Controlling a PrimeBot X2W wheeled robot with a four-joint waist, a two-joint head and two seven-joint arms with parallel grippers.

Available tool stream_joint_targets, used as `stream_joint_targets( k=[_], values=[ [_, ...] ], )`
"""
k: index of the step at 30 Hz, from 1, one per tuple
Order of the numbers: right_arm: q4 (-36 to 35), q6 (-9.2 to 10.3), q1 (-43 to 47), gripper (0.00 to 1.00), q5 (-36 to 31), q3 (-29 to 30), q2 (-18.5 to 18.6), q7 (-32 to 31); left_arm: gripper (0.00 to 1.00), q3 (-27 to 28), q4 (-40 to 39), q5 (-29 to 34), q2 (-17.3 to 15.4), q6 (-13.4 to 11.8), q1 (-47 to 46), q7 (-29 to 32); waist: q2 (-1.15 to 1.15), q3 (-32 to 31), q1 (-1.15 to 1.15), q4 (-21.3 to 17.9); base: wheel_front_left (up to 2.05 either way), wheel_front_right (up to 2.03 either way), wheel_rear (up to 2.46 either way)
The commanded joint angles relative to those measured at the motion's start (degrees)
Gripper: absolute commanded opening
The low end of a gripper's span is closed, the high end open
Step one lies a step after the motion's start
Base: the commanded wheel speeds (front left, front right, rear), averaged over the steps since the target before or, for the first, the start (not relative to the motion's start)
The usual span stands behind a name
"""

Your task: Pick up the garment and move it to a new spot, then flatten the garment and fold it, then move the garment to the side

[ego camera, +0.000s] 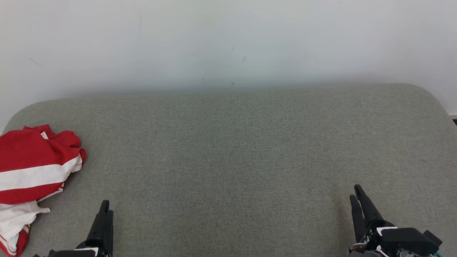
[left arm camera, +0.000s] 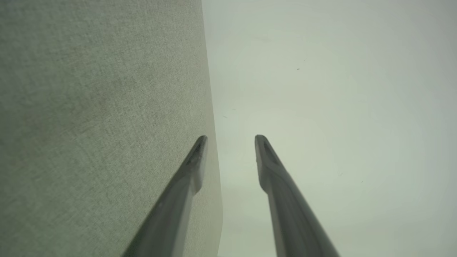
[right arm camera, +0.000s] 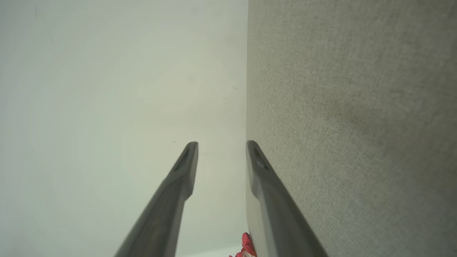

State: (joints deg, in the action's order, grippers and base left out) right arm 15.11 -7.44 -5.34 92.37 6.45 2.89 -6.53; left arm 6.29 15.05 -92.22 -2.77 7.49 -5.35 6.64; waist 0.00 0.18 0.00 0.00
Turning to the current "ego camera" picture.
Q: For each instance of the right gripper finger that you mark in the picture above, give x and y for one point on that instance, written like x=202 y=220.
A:
x=358 y=225
x=369 y=212

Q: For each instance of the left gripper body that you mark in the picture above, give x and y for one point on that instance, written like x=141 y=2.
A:
x=89 y=250

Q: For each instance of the red shorts with white panels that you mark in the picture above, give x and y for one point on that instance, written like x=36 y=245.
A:
x=28 y=150

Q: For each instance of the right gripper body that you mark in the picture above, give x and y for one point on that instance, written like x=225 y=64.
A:
x=369 y=242

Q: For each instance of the white wall baseboard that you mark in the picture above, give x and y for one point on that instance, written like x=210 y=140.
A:
x=452 y=115

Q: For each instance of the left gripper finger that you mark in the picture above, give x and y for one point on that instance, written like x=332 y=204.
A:
x=111 y=232
x=101 y=225

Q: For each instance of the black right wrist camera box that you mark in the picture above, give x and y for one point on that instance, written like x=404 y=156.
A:
x=410 y=241

